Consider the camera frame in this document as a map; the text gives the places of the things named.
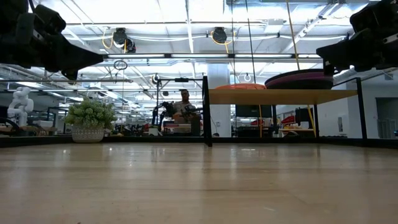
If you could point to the dark grey plate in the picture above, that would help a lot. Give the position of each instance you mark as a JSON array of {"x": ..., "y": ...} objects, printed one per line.
[{"x": 298, "y": 73}]

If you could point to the purple plate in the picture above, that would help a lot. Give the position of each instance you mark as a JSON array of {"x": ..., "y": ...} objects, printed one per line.
[{"x": 298, "y": 85}]

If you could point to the red translucent plate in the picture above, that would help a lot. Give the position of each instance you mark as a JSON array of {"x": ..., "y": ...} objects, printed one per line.
[{"x": 241, "y": 86}]

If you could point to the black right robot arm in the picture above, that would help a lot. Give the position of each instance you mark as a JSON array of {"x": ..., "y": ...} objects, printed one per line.
[{"x": 392, "y": 53}]

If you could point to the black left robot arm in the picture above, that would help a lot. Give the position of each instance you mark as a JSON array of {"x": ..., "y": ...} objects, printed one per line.
[{"x": 7, "y": 37}]

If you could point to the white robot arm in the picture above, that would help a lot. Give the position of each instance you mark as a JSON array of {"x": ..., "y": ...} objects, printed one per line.
[{"x": 20, "y": 105}]

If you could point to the green succulent in white pot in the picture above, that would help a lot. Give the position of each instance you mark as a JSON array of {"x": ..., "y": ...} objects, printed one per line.
[{"x": 88, "y": 133}]

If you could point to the black background robot rig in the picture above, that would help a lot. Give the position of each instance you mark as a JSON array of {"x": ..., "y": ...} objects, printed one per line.
[{"x": 164, "y": 110}]

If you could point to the white building column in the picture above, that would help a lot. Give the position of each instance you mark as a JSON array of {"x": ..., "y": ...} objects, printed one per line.
[{"x": 219, "y": 74}]

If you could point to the person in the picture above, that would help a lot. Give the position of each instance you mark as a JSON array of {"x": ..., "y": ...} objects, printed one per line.
[{"x": 185, "y": 107}]

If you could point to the long ceiling light strip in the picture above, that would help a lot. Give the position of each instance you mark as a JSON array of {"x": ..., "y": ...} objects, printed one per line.
[{"x": 199, "y": 56}]

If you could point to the black aluminium rig frame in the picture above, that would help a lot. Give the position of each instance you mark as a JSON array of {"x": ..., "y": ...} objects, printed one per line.
[{"x": 155, "y": 140}]

